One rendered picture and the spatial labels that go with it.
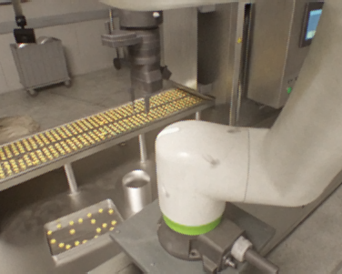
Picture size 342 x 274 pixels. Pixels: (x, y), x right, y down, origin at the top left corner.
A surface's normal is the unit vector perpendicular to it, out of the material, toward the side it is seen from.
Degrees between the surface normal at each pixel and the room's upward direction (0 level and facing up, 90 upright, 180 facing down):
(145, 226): 0
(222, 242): 0
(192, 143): 17
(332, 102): 117
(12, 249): 0
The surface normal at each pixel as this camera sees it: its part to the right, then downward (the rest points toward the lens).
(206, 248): -0.71, 0.24
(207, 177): -0.15, 0.43
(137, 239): -0.04, -0.86
